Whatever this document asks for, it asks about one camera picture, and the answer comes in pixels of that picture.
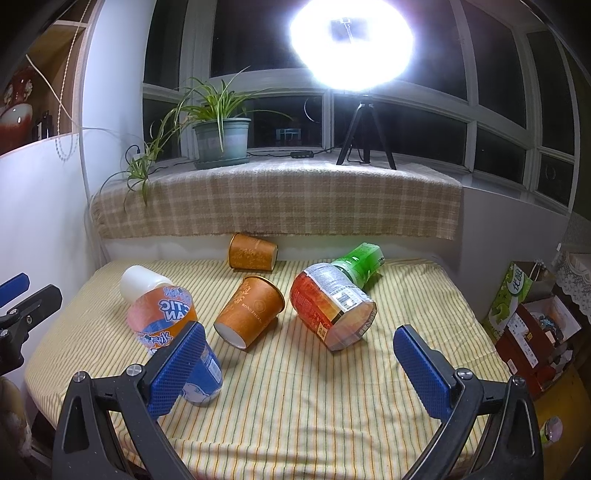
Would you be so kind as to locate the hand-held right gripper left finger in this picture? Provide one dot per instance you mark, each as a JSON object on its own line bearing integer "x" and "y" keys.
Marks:
{"x": 178, "y": 369}

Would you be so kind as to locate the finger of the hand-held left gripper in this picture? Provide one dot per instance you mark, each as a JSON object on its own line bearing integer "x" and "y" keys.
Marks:
{"x": 14, "y": 287}
{"x": 39, "y": 302}

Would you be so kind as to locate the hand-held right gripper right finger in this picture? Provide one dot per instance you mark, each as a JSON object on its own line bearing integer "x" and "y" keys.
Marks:
{"x": 422, "y": 374}

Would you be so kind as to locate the orange paper cup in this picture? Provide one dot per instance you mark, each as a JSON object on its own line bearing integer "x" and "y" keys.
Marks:
{"x": 249, "y": 309}
{"x": 249, "y": 253}

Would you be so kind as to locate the blue and white cup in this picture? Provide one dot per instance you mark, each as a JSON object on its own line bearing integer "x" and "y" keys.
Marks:
{"x": 210, "y": 374}

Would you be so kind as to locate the white plastic cup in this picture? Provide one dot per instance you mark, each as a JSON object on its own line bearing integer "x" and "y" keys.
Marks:
{"x": 141, "y": 281}

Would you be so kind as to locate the green paper cup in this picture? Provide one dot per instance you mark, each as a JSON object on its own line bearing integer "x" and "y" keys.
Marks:
{"x": 362, "y": 263}

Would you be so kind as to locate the red instant noodle cup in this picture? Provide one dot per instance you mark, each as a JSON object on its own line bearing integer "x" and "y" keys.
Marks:
{"x": 318, "y": 300}

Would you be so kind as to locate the clear bottle, blue-orange label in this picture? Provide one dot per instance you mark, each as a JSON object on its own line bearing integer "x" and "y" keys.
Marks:
{"x": 157, "y": 314}

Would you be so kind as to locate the red cardboard box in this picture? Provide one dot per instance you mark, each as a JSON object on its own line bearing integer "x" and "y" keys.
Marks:
{"x": 521, "y": 350}

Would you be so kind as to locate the green and white carton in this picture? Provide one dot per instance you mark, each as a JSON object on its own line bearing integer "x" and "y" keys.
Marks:
{"x": 505, "y": 304}

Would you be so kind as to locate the small bottle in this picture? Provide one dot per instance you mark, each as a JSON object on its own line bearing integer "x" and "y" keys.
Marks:
{"x": 551, "y": 431}

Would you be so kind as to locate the red and white vase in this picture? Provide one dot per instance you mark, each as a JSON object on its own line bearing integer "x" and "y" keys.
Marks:
{"x": 18, "y": 124}

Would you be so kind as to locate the white lace cloth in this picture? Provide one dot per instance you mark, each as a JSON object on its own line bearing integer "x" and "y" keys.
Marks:
{"x": 575, "y": 281}

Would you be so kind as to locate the grey plant saucer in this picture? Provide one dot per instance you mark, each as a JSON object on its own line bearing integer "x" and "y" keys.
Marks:
{"x": 221, "y": 164}

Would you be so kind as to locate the beige plaid blanket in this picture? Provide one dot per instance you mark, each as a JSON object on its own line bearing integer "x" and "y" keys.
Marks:
{"x": 300, "y": 198}

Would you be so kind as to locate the potted spider plant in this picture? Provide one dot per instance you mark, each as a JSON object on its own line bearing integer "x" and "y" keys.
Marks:
{"x": 221, "y": 138}

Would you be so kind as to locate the wooden shelf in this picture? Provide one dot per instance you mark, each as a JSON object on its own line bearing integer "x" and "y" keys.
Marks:
{"x": 51, "y": 41}

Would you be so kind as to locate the black tripod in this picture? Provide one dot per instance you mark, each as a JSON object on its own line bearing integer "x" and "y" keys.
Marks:
{"x": 364, "y": 120}

